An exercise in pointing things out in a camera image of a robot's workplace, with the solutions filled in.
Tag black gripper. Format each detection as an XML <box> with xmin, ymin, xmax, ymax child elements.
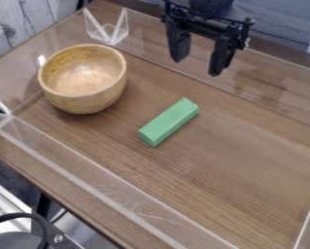
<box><xmin>162</xmin><ymin>0</ymin><xmax>255</xmax><ymax>77</ymax></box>

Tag green rectangular block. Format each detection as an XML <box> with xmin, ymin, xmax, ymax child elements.
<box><xmin>138</xmin><ymin>98</ymin><xmax>199</xmax><ymax>147</ymax></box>

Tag brown wooden bowl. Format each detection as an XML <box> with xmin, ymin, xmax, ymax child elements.
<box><xmin>37</xmin><ymin>44</ymin><xmax>127</xmax><ymax>115</ymax></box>

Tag black table leg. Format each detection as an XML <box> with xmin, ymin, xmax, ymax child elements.
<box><xmin>36</xmin><ymin>194</ymin><xmax>52</xmax><ymax>218</ymax></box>

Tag clear acrylic enclosure wall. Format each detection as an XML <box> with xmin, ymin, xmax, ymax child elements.
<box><xmin>0</xmin><ymin>1</ymin><xmax>310</xmax><ymax>249</ymax></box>

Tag black metal bracket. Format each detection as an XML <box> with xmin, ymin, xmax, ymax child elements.
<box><xmin>31</xmin><ymin>215</ymin><xmax>84</xmax><ymax>249</ymax></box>

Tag black cable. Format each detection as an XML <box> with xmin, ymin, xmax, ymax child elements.
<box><xmin>0</xmin><ymin>212</ymin><xmax>51</xmax><ymax>249</ymax></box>

